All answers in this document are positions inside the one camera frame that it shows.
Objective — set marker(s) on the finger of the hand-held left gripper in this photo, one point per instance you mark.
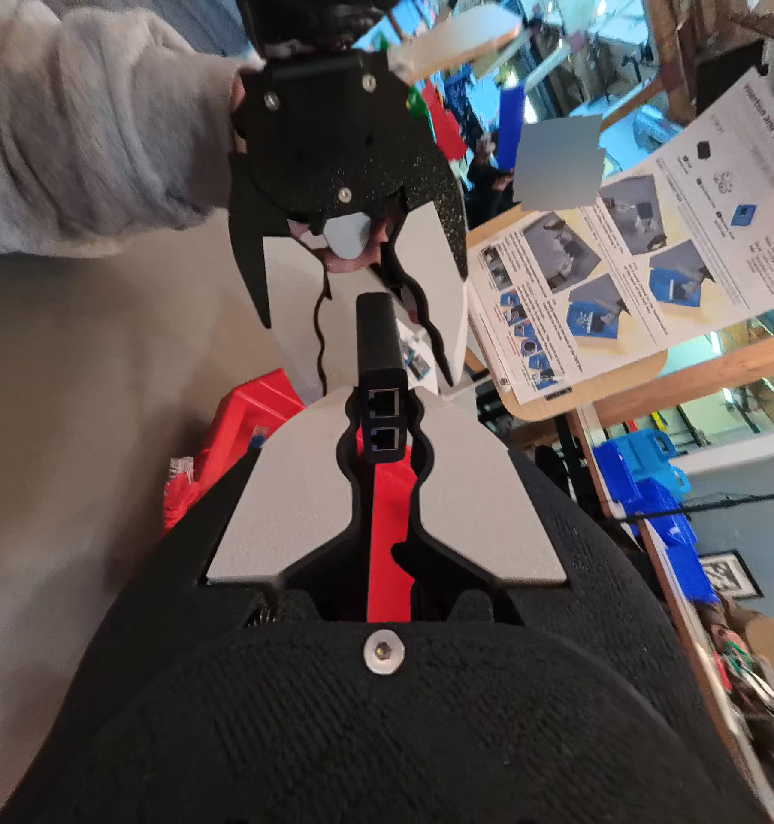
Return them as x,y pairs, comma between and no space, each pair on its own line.
294,302
435,277

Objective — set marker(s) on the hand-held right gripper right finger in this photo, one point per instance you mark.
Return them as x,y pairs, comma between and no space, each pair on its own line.
483,508

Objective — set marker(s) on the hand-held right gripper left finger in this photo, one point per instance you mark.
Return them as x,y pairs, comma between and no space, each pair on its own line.
284,502

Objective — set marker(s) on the black network adapter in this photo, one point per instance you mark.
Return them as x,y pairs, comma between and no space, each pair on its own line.
380,347

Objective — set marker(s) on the red storage bin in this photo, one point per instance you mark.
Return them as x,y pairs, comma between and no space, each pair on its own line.
245,418

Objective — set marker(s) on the person's left forearm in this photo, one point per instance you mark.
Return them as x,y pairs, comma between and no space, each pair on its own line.
91,129

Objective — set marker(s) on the person's left hand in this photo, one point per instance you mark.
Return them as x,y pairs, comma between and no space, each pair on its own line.
347,265

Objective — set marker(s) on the red plastic object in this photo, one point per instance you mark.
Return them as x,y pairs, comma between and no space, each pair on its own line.
445,122

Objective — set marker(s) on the blue panel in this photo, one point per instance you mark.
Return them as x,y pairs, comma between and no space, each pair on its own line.
510,129

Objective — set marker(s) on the white wooden-edged board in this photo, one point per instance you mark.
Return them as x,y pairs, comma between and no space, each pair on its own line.
458,42

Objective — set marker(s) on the light blue bin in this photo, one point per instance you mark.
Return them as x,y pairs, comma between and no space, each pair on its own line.
651,450

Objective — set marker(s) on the dark blue bin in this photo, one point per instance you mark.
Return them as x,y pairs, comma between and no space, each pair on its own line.
664,521

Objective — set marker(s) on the printed instruction sheet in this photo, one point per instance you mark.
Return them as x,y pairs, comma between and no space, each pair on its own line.
618,270

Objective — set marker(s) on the wooden beam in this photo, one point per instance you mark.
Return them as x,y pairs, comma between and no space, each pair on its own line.
696,380

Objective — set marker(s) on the black and white tag marker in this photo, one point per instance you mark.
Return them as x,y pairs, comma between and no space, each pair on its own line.
729,575

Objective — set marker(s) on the wooden-edged table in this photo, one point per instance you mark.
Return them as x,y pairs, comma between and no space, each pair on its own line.
754,534

